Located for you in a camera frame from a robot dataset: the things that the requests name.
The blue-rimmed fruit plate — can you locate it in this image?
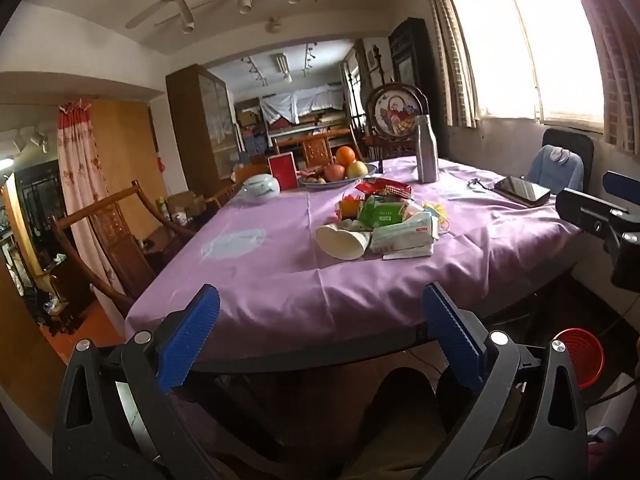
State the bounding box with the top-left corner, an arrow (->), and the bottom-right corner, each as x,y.
299,162 -> 379,190

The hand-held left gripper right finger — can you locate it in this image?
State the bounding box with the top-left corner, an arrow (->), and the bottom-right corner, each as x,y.
420,281 -> 590,480

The person's leg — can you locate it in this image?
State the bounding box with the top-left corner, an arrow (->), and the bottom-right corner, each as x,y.
345,367 -> 451,480

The white tissue packet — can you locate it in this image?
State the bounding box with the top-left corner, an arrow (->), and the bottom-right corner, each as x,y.
370,211 -> 440,257

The black tablet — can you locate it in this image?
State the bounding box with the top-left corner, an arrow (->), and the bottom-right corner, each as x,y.
493,175 -> 552,208

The white hanging cloth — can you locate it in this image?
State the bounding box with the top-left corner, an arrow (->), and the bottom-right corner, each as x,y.
260,85 -> 347,124

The white paper cup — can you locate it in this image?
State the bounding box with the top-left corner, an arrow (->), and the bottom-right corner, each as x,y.
315,224 -> 373,261

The wooden door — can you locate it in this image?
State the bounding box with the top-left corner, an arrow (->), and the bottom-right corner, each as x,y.
90,100 -> 167,243

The wooden glass-door cabinet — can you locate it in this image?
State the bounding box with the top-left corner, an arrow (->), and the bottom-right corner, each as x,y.
165,64 -> 240,186

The pink floral curtain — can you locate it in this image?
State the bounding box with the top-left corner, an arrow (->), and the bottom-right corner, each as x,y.
57,100 -> 126,296

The white ceramic jar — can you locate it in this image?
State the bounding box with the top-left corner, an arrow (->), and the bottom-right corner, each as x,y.
242,173 -> 281,207

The grey table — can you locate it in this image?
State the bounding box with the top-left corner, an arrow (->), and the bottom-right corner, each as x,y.
125,230 -> 583,377

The steel water bottle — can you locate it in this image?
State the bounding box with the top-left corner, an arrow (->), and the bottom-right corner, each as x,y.
416,115 -> 440,184

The red snack wrapper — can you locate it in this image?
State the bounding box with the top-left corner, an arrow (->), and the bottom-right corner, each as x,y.
355,177 -> 413,198

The green packet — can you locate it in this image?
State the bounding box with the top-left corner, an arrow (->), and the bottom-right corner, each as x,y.
357,195 -> 406,228

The decorative painted plate on stand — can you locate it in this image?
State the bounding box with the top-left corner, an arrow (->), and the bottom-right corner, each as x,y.
367,83 -> 431,142

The dark wooden cabinet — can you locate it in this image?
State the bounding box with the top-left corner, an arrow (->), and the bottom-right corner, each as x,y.
389,17 -> 436,97

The checked window curtain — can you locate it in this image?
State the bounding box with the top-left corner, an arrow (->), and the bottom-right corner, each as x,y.
417,0 -> 481,130
562,0 -> 640,156

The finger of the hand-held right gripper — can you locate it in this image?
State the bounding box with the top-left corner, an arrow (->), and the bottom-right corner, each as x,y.
602,170 -> 640,196
555,187 -> 629,236

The carved wooden chair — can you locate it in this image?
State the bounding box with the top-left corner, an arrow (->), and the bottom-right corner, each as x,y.
274,132 -> 351,171

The black office chair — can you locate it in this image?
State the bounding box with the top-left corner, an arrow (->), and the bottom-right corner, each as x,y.
542,128 -> 595,193

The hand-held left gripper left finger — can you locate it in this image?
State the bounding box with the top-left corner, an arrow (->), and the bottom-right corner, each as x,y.
52,283 -> 236,480

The wooden armchair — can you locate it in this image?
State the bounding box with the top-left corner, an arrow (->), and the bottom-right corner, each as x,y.
50,180 -> 201,318

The blue seat cushion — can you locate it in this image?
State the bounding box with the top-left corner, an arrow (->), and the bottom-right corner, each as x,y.
525,145 -> 585,193

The purple tablecloth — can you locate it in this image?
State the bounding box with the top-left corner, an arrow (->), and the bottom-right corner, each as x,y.
124,156 -> 583,362

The red box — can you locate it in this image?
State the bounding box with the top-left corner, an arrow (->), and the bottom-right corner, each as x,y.
268,153 -> 300,191

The red plastic basket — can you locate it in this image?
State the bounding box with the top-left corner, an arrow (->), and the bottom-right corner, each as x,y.
556,328 -> 605,390

